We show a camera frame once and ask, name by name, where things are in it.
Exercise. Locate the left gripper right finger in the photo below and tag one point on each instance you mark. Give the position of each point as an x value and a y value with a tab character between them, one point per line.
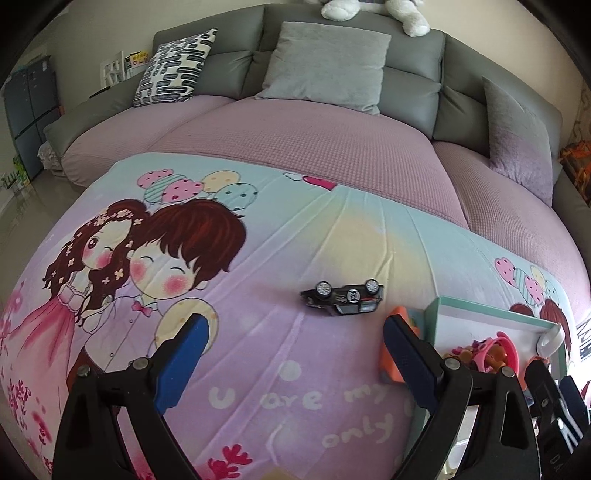
502	444

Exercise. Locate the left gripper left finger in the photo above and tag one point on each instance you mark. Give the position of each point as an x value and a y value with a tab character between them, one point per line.
89	443

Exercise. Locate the brown puppy toy pink helmet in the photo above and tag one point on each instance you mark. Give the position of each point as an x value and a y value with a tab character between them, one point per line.
488	356

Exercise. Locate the white smartwatch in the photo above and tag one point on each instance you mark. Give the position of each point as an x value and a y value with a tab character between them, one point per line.
550	341

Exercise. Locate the teal rimmed white tray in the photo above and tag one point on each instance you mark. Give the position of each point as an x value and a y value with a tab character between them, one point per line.
448	323

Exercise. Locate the coral orange case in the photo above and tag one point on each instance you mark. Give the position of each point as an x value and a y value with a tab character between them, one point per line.
397	355

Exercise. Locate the black toy car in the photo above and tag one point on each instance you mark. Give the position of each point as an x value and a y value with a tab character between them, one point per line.
354	299

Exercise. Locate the cartoon printed bed sheet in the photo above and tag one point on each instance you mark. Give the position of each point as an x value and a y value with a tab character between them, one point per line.
281	387

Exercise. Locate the purple grey cushion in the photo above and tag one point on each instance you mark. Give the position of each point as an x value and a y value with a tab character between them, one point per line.
519	143

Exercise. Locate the pink sofa seat cover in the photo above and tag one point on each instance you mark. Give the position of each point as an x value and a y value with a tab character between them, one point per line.
373	153

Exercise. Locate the grey sofa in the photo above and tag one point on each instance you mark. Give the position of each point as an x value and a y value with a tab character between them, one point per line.
433	84

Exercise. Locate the dark blue cabinet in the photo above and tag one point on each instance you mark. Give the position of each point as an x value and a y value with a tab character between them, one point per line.
31	103

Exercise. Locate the black white patterned cushion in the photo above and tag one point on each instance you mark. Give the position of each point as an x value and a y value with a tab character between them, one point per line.
174	69

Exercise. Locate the books on side shelf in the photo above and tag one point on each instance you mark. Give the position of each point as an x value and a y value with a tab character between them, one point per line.
122	67

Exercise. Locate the grey white plush dog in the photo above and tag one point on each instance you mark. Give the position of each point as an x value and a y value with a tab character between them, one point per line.
405	11

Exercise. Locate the orange red wall decoration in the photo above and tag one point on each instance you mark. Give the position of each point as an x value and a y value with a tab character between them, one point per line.
576	162

